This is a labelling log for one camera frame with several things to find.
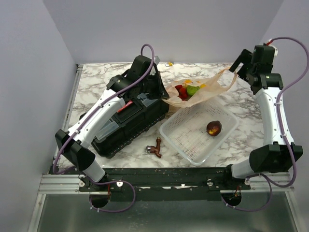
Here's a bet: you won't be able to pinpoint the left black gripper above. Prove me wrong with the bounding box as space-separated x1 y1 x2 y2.
139 72 169 101

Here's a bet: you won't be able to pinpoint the orange plastic bag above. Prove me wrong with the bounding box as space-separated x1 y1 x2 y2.
163 68 238 108

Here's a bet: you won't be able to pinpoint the red fake cherry tomatoes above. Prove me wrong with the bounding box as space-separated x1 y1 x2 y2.
175 85 189 101

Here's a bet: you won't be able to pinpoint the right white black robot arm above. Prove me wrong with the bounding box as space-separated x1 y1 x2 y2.
222 45 303 189

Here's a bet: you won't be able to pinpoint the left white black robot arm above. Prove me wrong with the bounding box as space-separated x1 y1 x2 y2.
55 55 169 191

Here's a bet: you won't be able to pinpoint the green fake fruit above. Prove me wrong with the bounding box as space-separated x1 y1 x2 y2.
186 86 200 97

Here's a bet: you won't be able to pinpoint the yellow orange fake fruit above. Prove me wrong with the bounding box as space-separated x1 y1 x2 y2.
182 80 206 88

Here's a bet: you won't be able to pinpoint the dark red fake plum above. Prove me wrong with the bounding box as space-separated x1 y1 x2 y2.
206 121 222 137

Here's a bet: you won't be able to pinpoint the small yellow tag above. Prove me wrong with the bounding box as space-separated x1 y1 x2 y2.
165 62 174 67

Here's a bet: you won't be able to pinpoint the black plastic toolbox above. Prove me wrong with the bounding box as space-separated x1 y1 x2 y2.
91 93 169 159

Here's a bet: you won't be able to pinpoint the clear plastic basket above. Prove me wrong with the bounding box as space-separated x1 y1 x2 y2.
159 98 239 166

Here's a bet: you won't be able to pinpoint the brown metal faucet tap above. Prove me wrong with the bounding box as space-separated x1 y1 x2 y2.
146 137 162 158

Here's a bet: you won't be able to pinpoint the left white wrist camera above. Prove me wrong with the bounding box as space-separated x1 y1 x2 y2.
154 56 161 65

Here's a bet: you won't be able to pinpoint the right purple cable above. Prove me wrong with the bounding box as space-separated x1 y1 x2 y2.
221 37 309 212

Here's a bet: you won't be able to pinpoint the aluminium mounting rail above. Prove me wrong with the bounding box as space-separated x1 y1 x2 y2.
38 173 295 194

